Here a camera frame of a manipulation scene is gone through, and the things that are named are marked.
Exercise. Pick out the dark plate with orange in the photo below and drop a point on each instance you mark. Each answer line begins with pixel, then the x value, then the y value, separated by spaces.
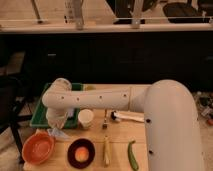
pixel 81 153

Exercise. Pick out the yellow green cup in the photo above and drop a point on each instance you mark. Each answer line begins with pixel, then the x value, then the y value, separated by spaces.
pixel 90 87

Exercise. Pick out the red bowl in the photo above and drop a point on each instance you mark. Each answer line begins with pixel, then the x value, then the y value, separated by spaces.
pixel 38 148

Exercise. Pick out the white cup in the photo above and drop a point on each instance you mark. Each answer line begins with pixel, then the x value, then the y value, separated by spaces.
pixel 85 117

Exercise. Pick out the green plastic tray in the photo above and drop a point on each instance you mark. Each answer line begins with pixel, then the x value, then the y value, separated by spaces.
pixel 39 120

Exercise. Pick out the grey towel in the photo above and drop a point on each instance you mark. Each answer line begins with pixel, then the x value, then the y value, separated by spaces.
pixel 57 133

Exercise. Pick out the black chair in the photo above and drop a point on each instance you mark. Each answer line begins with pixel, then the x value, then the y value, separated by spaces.
pixel 10 109

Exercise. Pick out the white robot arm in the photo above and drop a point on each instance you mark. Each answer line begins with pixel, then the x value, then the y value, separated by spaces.
pixel 170 115

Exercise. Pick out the green pea pod toy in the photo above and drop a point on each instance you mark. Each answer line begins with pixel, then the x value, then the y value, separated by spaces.
pixel 132 160

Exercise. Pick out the metal fork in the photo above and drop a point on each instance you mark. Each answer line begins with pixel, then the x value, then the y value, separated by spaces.
pixel 105 124

